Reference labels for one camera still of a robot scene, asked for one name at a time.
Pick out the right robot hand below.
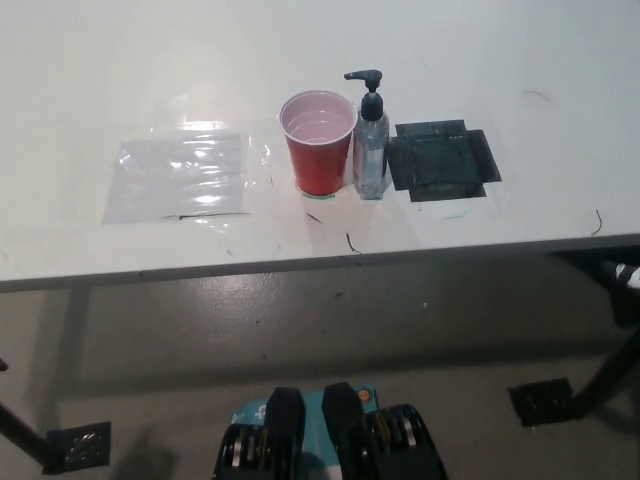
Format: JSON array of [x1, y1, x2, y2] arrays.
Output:
[[601, 259, 640, 302]]

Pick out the black table leg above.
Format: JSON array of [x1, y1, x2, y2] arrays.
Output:
[[571, 319, 640, 417], [0, 397, 57, 474]]

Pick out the red plastic cup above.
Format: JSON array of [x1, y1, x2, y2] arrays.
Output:
[[278, 89, 358, 197]]

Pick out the clear soap pump bottle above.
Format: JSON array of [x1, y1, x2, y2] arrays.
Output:
[[343, 69, 390, 201]]

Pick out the black robot torso blocks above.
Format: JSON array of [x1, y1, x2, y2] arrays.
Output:
[[211, 381, 449, 480]]

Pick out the glossy grey plastic sheet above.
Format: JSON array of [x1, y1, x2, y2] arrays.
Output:
[[101, 133, 252, 226]]

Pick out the black tape patch on table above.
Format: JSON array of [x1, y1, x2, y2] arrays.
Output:
[[387, 118, 503, 203]]

